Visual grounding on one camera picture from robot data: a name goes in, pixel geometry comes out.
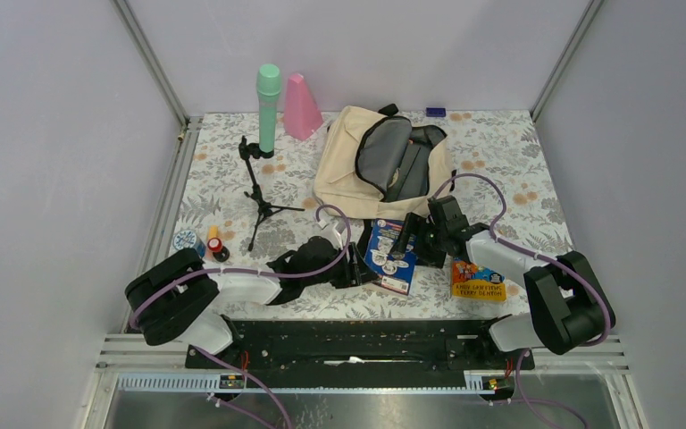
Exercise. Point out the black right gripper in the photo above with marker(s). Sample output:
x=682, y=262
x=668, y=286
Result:
x=418, y=225

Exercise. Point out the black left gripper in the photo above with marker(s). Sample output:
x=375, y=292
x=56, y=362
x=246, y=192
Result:
x=355, y=273

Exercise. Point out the blue comic paperback book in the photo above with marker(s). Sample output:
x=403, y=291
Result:
x=394, y=269

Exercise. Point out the beige canvas backpack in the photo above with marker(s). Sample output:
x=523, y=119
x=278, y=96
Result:
x=362, y=150

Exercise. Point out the black moon paperback book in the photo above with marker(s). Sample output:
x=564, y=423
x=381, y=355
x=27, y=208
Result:
x=411, y=178

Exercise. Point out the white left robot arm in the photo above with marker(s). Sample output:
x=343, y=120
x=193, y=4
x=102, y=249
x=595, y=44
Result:
x=170, y=301

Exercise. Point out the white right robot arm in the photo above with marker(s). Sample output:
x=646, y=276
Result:
x=567, y=308

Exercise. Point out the yellow treehouse paperback book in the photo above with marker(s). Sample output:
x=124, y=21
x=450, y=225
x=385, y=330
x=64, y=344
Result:
x=471, y=281

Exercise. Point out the small blue block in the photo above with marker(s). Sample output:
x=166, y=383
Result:
x=435, y=112

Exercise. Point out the black mini tripod stand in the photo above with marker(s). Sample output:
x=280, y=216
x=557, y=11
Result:
x=265, y=209

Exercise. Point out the pink plastic cone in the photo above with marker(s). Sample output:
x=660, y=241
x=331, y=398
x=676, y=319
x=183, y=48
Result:
x=302, y=116

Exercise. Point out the mint green microphone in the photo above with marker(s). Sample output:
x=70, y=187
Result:
x=268, y=87

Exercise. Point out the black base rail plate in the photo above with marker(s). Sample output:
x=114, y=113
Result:
x=368, y=354

